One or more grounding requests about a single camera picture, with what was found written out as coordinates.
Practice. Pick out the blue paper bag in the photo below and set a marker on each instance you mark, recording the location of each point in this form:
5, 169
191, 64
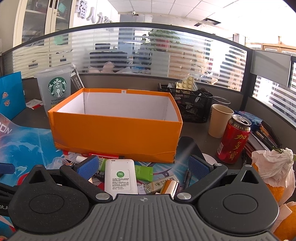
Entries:
11, 95

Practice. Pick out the shiny metallic cylinder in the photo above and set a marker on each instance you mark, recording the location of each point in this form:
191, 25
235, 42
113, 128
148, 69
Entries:
170, 188

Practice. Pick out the clear plastic cup green logo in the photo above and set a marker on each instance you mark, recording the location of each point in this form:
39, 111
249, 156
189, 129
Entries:
54, 92

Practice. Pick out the black office chair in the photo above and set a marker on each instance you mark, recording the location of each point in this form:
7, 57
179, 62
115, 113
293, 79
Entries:
108, 58

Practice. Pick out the red drink can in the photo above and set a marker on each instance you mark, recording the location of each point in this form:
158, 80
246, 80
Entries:
233, 141

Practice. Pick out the red marker pen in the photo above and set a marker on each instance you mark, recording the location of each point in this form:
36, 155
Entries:
104, 154

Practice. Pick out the black pen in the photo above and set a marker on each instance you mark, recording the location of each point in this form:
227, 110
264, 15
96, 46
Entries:
187, 178

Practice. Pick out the round metal mesh cup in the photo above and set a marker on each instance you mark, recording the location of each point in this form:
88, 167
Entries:
221, 102

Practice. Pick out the glass door cabinet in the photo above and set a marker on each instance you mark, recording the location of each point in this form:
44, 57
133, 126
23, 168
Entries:
44, 16

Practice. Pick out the green packet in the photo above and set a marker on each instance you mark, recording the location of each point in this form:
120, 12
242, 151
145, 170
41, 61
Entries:
143, 172

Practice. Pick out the orange cardboard box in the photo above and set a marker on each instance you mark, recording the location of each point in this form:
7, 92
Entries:
115, 134

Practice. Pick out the blue printed desk mat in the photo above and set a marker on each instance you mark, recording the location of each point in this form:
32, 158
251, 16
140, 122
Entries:
30, 143

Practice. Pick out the beige paper cup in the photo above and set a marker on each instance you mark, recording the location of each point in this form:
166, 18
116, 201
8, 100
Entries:
219, 122

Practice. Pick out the blue snack packet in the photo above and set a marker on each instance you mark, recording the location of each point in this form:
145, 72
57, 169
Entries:
251, 120

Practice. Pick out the black mesh desk organizer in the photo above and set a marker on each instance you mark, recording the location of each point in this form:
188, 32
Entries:
192, 109

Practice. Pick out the dark booklet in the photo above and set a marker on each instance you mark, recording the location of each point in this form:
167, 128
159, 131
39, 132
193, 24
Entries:
77, 78

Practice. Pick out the potted green plant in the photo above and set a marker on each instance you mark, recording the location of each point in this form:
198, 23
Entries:
163, 39

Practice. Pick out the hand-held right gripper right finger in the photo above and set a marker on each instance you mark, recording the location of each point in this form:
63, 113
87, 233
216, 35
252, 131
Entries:
199, 165

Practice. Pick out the yellow building brick plate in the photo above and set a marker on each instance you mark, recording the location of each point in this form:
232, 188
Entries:
186, 83

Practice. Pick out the crumpled white tissue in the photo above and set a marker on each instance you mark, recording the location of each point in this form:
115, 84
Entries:
272, 164

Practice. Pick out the small white green printed box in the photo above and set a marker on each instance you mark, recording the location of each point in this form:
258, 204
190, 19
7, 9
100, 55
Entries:
151, 187

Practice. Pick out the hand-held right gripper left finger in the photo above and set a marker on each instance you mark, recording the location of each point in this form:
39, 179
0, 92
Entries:
88, 167

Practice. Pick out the stack of notebooks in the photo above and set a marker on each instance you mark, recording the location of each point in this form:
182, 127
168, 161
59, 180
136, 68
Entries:
263, 139

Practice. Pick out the white paper sheet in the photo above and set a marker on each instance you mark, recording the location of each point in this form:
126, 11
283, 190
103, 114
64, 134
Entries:
209, 159

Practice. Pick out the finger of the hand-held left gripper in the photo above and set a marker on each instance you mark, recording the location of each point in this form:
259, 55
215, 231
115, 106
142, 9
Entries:
5, 168

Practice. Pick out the white remote control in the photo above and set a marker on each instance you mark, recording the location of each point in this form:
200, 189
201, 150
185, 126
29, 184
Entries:
120, 176

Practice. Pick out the red white card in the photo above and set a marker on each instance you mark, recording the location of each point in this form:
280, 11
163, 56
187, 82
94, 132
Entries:
34, 103

